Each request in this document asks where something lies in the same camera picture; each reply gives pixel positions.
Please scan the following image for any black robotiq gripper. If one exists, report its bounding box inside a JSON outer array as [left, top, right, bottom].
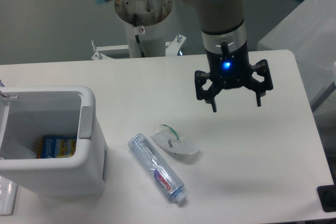
[[194, 34, 274, 113]]

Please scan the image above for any clear plastic wrapper with green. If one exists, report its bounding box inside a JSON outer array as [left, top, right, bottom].
[[150, 124, 199, 155]]

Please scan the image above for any clear plastic water bottle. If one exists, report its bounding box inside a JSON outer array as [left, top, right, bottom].
[[128, 134, 187, 204]]

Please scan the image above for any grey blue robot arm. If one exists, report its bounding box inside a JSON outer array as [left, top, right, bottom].
[[95, 0, 273, 106]]

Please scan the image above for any white plastic trash can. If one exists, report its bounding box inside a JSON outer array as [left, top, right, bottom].
[[1, 86, 107, 196]]

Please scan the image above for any white covered side table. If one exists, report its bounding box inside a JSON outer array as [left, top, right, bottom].
[[257, 0, 335, 110]]

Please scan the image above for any black device at table edge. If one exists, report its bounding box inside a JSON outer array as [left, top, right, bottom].
[[317, 185, 335, 212]]

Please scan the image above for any blue yellow snack packet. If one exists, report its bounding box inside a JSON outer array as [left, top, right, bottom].
[[36, 135, 77, 159]]

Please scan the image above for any white pedestal base bracket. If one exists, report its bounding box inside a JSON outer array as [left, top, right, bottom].
[[91, 34, 187, 60]]

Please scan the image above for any black cable on pedestal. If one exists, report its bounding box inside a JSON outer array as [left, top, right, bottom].
[[132, 13, 146, 58]]

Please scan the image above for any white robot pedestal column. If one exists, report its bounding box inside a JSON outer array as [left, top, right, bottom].
[[114, 0, 173, 58]]

